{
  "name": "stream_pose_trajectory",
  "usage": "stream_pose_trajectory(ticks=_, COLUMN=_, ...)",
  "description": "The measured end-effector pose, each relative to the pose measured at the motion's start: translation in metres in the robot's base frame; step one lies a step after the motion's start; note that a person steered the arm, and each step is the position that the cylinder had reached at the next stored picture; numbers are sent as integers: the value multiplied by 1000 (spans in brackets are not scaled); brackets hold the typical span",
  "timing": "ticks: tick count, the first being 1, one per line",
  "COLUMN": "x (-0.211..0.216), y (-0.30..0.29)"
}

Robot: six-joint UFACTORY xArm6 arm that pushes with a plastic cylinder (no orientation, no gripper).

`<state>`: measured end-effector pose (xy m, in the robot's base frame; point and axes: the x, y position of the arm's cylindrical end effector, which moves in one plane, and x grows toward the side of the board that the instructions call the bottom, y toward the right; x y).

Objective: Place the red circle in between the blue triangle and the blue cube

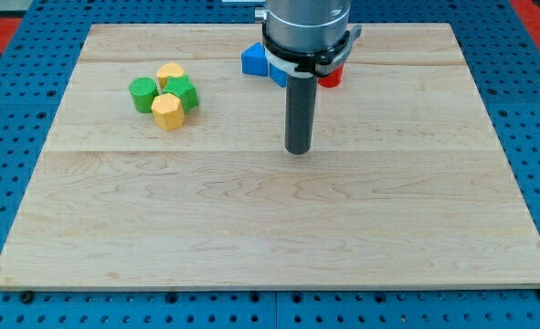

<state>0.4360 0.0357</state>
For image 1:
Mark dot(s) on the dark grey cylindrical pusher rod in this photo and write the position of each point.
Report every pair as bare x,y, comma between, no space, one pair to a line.
300,105

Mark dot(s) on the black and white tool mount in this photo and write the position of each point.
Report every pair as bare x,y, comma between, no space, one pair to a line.
308,51

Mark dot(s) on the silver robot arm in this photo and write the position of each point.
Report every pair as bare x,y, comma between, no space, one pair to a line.
307,13

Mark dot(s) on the blue cube block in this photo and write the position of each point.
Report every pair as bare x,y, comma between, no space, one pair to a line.
278,76

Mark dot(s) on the blue triangle block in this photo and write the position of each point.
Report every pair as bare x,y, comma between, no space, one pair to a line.
254,62

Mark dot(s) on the red cylinder block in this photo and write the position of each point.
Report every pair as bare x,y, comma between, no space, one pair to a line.
334,79

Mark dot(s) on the green star block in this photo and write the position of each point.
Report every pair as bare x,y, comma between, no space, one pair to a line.
184,89

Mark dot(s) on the yellow rounded block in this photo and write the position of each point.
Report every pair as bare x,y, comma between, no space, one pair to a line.
169,70

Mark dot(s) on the yellow hexagon block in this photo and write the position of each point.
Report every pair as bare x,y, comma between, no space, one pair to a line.
168,112

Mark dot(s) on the light wooden board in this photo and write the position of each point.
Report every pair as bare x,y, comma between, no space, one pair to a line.
406,186

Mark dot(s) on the green cylinder block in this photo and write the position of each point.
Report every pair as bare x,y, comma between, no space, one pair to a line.
143,90

